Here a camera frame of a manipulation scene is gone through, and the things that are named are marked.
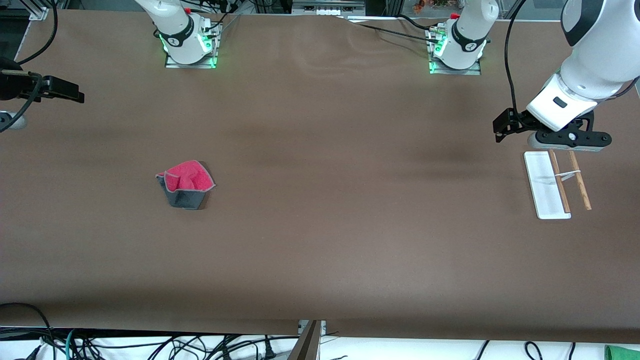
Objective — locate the white rack with wooden bars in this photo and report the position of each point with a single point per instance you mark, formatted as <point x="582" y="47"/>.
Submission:
<point x="546" y="197"/>

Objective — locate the green cloth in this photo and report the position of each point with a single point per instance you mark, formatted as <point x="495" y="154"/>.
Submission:
<point x="622" y="353"/>

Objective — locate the aluminium frame strut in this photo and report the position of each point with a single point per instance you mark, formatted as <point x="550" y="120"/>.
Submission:
<point x="310" y="346"/>

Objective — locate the small orange clutter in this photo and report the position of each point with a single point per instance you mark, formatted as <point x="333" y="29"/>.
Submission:
<point x="430" y="5"/>

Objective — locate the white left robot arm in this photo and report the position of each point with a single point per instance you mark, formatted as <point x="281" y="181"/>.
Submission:
<point x="600" y="60"/>

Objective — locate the aluminium corner bracket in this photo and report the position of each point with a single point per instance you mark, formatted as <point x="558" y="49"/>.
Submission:
<point x="39" y="12"/>

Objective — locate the white power strip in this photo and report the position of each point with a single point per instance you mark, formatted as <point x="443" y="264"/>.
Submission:
<point x="327" y="10"/>

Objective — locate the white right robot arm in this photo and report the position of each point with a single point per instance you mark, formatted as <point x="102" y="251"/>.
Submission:
<point x="172" y="25"/>

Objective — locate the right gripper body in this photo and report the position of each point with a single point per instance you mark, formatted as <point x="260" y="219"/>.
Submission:
<point x="12" y="85"/>

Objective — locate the pink and grey towel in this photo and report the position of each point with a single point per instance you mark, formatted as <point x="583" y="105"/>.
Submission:
<point x="185" y="181"/>

